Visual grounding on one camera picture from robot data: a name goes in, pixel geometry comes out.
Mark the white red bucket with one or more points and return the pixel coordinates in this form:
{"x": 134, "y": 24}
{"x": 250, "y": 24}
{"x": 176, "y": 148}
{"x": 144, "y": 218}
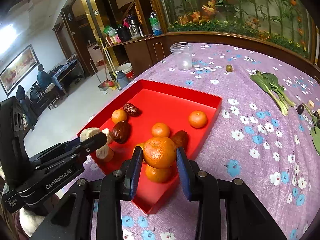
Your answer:
{"x": 126, "y": 71}

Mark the banana chunk far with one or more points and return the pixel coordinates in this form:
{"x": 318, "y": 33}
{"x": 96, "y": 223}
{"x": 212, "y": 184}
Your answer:
{"x": 310, "y": 103}

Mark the red tray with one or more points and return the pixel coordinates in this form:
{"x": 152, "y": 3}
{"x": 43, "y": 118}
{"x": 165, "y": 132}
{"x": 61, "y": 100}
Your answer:
{"x": 162, "y": 100}

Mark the wrinkled dark date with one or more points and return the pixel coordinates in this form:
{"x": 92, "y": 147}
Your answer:
{"x": 131, "y": 110}

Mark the teal thermos flask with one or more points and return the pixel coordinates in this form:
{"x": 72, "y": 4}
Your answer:
{"x": 120, "y": 79}

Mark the bok choy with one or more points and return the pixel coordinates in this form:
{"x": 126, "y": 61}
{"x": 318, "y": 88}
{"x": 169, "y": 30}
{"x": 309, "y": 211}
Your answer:
{"x": 281, "y": 105}
{"x": 290, "y": 100}

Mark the broom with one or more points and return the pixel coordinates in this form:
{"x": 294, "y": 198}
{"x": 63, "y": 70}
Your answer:
{"x": 110, "y": 62}

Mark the black steel thermos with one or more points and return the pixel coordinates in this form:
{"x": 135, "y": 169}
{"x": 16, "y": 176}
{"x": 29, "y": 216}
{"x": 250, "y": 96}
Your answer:
{"x": 133, "y": 25}

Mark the gold framed doorway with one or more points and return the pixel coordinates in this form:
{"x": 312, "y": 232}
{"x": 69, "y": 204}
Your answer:
{"x": 87, "y": 10}

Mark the small dark date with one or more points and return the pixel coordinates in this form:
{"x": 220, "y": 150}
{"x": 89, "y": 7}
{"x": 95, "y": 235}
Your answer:
{"x": 317, "y": 115}

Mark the small green fruit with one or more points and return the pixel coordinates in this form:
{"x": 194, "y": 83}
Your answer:
{"x": 229, "y": 68}

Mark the medium orange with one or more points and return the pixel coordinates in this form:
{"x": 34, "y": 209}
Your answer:
{"x": 158, "y": 175}

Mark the green vegetable stem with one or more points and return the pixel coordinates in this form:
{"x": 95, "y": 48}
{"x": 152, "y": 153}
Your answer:
{"x": 308, "y": 110}

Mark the framed wall painting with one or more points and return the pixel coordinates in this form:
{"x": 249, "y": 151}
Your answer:
{"x": 17, "y": 68}

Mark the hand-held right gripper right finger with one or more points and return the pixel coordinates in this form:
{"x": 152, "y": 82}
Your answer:
{"x": 185, "y": 180}

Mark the white yam chunk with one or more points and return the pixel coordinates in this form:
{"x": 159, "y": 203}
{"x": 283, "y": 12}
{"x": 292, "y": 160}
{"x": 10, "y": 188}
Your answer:
{"x": 105, "y": 153}

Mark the purple floral tablecloth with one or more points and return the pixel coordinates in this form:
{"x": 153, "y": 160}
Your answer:
{"x": 250, "y": 155}

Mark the plastic bottle green label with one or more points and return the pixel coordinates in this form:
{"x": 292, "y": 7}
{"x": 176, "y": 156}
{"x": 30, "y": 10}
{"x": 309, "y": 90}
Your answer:
{"x": 155, "y": 23}

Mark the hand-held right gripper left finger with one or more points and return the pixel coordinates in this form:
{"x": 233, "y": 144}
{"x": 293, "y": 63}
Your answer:
{"x": 132, "y": 177}

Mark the pink box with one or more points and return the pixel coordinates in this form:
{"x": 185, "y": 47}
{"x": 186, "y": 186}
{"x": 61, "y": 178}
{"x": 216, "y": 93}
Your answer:
{"x": 113, "y": 40}

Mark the large green leaf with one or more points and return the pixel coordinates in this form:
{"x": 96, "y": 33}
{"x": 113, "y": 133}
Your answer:
{"x": 315, "y": 135}

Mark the dustpan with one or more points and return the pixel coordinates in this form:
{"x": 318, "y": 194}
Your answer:
{"x": 106, "y": 85}

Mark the person's left forearm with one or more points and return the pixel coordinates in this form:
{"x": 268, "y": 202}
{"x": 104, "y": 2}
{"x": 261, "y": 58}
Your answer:
{"x": 27, "y": 221}

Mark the dining table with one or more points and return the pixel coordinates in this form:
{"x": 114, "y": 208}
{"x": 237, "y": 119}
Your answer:
{"x": 66, "y": 68}

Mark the clear plastic cup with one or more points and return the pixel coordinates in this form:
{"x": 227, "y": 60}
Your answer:
{"x": 183, "y": 56}

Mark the large orange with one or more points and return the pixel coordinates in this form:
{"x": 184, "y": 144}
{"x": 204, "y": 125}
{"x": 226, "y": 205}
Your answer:
{"x": 159, "y": 152}

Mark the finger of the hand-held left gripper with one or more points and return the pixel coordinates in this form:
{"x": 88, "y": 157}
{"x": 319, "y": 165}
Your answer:
{"x": 72, "y": 143}
{"x": 95, "y": 141}

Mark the green bag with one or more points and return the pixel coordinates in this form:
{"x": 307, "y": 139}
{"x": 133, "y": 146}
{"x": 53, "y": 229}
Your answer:
{"x": 110, "y": 31}

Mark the black pot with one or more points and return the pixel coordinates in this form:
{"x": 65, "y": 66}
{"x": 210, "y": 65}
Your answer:
{"x": 123, "y": 33}

